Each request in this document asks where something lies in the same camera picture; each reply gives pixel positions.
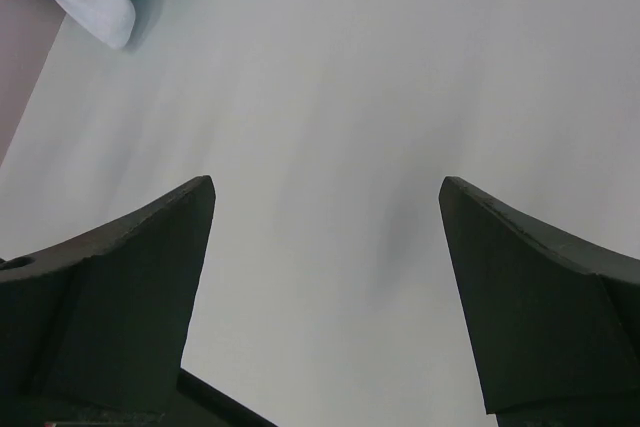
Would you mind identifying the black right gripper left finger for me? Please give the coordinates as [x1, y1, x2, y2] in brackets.
[1, 176, 216, 415]

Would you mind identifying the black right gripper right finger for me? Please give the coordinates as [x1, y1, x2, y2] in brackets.
[438, 177, 639, 415]

